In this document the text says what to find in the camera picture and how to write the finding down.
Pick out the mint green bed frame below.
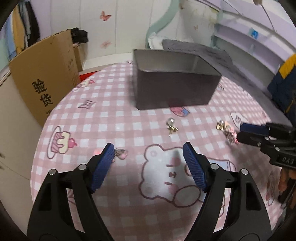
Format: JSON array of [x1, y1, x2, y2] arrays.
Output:
[[145, 0, 180, 49]]

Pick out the black bag on boxes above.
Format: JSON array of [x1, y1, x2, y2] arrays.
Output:
[[70, 28, 88, 44]]

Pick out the white pillow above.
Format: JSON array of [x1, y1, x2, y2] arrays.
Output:
[[148, 33, 169, 50]]

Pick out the grey quilt on bed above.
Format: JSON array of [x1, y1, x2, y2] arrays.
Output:
[[162, 39, 293, 126]]

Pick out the pearl gold stud earring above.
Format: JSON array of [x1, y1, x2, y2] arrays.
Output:
[[166, 118, 179, 137]]

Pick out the grey metal tin box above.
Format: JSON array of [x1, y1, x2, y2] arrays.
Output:
[[132, 49, 222, 110]]

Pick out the hanging clothes row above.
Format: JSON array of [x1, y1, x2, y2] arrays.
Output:
[[1, 1, 40, 61]]

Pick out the person's right hand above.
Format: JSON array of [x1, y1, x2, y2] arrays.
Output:
[[278, 168, 296, 209]]

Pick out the small pink heart charm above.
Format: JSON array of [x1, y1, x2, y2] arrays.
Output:
[[112, 148, 128, 162]]

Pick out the white board on box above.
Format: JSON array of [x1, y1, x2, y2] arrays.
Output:
[[83, 52, 133, 70]]

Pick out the small brown cardboard box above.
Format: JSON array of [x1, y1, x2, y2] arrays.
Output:
[[73, 43, 85, 72]]

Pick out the pink checked cartoon tablecloth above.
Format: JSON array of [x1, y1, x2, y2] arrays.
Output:
[[31, 63, 282, 240]]

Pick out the lilac wall shelves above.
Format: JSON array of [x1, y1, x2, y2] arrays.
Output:
[[212, 1, 295, 89]]

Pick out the red storage box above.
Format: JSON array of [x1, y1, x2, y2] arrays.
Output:
[[79, 71, 96, 82]]

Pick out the yellow and navy jacket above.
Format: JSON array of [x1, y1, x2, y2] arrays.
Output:
[[267, 54, 295, 113]]

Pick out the large brown cardboard box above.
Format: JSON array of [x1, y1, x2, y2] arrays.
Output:
[[9, 30, 80, 126]]

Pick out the pearl pink bow earring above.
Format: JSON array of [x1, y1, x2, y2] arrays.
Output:
[[216, 120, 238, 144]]

